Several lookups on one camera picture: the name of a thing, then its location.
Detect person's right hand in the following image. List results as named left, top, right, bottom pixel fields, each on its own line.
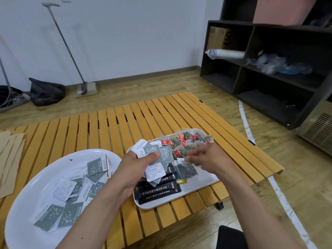
left=184, top=143, right=234, bottom=180

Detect white floor tape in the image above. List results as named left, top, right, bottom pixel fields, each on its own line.
left=238, top=101, right=318, bottom=249

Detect stack of brown envelopes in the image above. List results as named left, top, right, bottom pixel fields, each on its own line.
left=0, top=131, right=25, bottom=199

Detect sleeve of white paper cups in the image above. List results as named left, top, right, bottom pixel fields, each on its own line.
left=205, top=49, right=246, bottom=60

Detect brown cardboard box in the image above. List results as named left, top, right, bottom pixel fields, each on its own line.
left=206, top=26, right=231, bottom=51

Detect person's right forearm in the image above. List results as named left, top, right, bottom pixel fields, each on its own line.
left=220, top=168, right=306, bottom=249

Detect person's left hand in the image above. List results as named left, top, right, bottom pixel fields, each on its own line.
left=110, top=150, right=162, bottom=203

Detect white green sachets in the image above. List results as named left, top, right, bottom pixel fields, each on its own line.
left=34, top=157, right=111, bottom=232

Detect row of tea bags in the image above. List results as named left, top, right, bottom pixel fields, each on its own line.
left=155, top=130, right=214, bottom=160

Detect black stick sachets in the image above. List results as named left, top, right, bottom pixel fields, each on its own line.
left=133, top=163, right=182, bottom=205

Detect small black garbage bag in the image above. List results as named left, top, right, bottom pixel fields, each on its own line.
left=28, top=77, right=66, bottom=107

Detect grey white square sachets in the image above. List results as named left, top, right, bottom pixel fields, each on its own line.
left=174, top=158, right=199, bottom=179

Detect person's black trousers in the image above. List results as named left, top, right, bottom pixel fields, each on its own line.
left=216, top=225, right=248, bottom=249

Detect grey long-handled broom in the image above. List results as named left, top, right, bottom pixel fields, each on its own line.
left=0, top=57, right=30, bottom=113

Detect white plastic tray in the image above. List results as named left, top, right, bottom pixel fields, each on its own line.
left=126, top=128, right=221, bottom=210

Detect white round bowl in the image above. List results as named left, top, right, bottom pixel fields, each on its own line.
left=4, top=149, right=122, bottom=249

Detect long-handled beige dustpan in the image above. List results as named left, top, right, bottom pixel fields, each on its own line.
left=42, top=3, right=98, bottom=98

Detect bunch of tan rubber bands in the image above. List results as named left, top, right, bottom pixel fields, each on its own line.
left=104, top=155, right=112, bottom=179

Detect person's left forearm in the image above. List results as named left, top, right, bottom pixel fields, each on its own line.
left=56, top=184, right=130, bottom=249

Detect large black bag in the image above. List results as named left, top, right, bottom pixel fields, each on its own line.
left=0, top=85, right=22, bottom=107

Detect pink storage bin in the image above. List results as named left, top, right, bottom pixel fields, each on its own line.
left=253, top=0, right=320, bottom=26

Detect black shelf unit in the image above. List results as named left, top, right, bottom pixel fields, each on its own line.
left=200, top=0, right=332, bottom=130

